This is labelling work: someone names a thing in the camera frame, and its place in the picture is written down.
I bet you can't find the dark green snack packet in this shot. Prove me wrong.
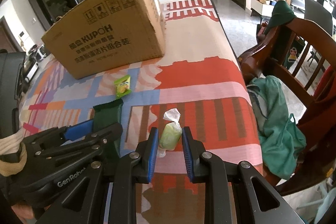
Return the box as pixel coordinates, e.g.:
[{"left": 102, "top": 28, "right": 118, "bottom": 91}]
[{"left": 93, "top": 98, "right": 123, "bottom": 161}]

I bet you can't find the green candy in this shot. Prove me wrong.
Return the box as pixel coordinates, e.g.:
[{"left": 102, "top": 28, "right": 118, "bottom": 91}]
[{"left": 157, "top": 108, "right": 182, "bottom": 158}]

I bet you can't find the left hand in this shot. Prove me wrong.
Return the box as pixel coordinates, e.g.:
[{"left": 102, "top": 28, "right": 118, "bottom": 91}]
[{"left": 1, "top": 128, "right": 27, "bottom": 177}]

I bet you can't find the yellow-green snack packet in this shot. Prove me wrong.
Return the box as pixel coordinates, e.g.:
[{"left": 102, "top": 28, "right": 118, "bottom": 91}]
[{"left": 114, "top": 75, "right": 131, "bottom": 98}]

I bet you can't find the green cloth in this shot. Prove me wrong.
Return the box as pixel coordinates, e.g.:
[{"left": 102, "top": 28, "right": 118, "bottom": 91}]
[{"left": 247, "top": 76, "right": 306, "bottom": 180}]

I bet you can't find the electric cooking pot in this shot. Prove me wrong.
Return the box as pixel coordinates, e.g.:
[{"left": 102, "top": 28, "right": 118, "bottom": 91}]
[{"left": 23, "top": 56, "right": 39, "bottom": 84}]

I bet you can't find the colourful patterned tablecloth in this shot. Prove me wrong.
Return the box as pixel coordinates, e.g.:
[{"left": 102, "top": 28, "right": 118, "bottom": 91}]
[{"left": 20, "top": 0, "right": 263, "bottom": 171}]

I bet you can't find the brown cardboard box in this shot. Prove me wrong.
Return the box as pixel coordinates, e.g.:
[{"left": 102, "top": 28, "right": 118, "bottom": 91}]
[{"left": 42, "top": 0, "right": 165, "bottom": 79}]

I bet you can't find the wooden armchair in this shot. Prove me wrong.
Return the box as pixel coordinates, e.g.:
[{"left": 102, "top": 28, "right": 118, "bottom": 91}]
[{"left": 238, "top": 18, "right": 335, "bottom": 196}]

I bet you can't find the white low tv cabinet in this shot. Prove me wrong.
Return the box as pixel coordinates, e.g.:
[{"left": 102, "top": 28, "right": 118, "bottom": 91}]
[{"left": 251, "top": 0, "right": 274, "bottom": 18}]

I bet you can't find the black chair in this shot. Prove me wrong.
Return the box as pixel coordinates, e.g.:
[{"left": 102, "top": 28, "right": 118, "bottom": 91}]
[{"left": 304, "top": 0, "right": 333, "bottom": 36}]

